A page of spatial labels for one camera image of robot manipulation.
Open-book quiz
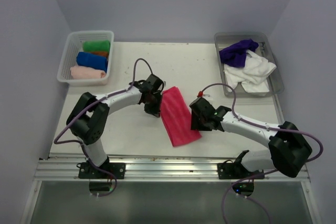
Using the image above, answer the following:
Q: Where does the orange rolled towel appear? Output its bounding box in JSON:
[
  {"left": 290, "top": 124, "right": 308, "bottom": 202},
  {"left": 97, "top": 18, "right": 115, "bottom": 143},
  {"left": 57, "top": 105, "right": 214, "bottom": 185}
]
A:
[{"left": 91, "top": 51, "right": 109, "bottom": 59}]

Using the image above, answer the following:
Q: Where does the blue rolled towel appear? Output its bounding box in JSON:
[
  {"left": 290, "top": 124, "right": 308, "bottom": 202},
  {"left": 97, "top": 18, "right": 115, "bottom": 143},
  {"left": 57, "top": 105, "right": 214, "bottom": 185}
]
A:
[{"left": 76, "top": 52, "right": 108, "bottom": 72}]

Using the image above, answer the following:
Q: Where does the light pink rolled towel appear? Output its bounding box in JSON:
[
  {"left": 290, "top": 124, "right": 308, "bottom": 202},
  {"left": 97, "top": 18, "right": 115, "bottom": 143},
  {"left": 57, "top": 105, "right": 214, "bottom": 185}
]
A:
[{"left": 70, "top": 66, "right": 106, "bottom": 79}]

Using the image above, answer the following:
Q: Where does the white towel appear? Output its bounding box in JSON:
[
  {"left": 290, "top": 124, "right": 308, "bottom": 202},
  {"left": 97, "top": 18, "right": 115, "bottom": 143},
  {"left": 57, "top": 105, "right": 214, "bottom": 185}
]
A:
[{"left": 224, "top": 50, "right": 277, "bottom": 93}]

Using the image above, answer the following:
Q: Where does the clear plastic bin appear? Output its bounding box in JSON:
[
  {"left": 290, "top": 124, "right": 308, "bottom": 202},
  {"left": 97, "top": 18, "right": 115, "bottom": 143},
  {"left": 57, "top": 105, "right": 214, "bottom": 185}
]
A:
[{"left": 214, "top": 32, "right": 284, "bottom": 98}]

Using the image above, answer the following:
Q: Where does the pink red towel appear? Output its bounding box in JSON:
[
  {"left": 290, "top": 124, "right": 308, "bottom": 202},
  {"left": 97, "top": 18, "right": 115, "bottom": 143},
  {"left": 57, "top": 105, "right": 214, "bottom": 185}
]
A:
[{"left": 160, "top": 87, "right": 202, "bottom": 147}]

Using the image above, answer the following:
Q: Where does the green rolled towel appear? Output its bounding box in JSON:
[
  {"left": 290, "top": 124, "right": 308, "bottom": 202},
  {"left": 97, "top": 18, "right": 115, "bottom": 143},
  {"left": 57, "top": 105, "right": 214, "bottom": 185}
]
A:
[{"left": 82, "top": 40, "right": 110, "bottom": 52}]

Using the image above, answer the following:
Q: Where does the purple towel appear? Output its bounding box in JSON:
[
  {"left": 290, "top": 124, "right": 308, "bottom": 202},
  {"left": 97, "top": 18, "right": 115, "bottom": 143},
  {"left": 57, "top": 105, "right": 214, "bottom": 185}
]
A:
[{"left": 219, "top": 39, "right": 259, "bottom": 68}]

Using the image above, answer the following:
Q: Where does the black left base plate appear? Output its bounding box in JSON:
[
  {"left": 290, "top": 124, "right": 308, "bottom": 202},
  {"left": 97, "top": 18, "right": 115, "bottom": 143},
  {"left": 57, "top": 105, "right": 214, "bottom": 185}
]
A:
[{"left": 76, "top": 162, "right": 126, "bottom": 179}]

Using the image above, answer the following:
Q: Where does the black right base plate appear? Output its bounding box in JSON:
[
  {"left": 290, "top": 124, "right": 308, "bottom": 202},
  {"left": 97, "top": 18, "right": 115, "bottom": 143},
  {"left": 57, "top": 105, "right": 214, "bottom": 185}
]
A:
[{"left": 217, "top": 160, "right": 265, "bottom": 179}]

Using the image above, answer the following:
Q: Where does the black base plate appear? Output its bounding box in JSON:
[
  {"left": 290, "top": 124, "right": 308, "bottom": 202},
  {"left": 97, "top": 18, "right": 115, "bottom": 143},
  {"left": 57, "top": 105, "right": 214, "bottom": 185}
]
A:
[
  {"left": 76, "top": 162, "right": 126, "bottom": 179},
  {"left": 217, "top": 160, "right": 265, "bottom": 179}
]

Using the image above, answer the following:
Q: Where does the white plastic basket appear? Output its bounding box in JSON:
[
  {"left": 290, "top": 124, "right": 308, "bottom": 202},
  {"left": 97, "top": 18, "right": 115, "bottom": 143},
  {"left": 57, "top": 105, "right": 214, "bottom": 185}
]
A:
[{"left": 57, "top": 30, "right": 114, "bottom": 87}]

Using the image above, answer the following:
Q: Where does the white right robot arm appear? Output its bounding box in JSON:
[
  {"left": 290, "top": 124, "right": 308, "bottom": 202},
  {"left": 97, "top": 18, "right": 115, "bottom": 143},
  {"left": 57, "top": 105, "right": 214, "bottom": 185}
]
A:
[{"left": 190, "top": 97, "right": 312, "bottom": 179}]

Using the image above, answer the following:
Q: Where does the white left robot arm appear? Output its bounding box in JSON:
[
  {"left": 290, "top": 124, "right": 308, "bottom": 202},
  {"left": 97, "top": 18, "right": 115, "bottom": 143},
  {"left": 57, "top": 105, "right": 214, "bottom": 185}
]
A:
[{"left": 66, "top": 74, "right": 165, "bottom": 178}]

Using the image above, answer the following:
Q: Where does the aluminium mounting rail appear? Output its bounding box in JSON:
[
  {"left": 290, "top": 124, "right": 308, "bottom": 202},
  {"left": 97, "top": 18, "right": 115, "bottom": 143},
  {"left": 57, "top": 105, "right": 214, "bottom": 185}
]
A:
[{"left": 33, "top": 155, "right": 310, "bottom": 182}]

